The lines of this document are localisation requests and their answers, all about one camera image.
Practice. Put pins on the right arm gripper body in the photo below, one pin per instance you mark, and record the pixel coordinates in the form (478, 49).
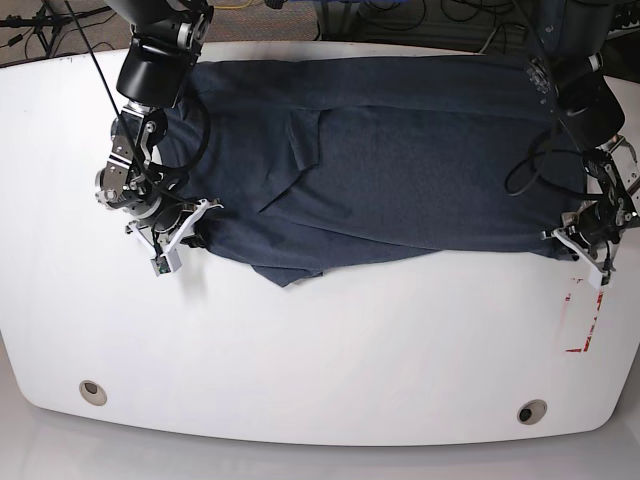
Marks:
(167, 225)

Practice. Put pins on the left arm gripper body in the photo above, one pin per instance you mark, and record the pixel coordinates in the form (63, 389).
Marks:
(593, 234)

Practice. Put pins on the dark blue printed T-shirt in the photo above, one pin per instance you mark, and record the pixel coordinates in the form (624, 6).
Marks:
(334, 163)

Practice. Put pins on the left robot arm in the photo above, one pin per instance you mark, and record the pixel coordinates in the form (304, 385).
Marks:
(565, 66)

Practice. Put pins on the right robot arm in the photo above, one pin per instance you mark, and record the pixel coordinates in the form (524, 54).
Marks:
(167, 40)

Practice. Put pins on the red tape rectangle marking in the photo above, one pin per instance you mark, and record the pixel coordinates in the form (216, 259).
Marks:
(579, 315)

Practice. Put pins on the black tripod stand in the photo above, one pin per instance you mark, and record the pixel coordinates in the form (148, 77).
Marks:
(47, 26)

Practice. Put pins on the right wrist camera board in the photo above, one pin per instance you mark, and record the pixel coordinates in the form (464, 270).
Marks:
(166, 263)

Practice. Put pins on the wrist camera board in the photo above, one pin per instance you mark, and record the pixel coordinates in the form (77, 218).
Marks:
(166, 263)
(599, 279)

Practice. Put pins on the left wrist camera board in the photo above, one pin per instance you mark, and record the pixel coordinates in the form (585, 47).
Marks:
(599, 279)

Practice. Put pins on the left table cable grommet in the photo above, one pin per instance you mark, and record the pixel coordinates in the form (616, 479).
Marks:
(93, 393)

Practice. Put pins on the table cable grommet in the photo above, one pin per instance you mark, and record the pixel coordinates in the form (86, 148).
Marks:
(93, 393)
(532, 412)

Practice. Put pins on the right table cable grommet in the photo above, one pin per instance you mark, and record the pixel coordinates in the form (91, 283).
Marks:
(532, 412)

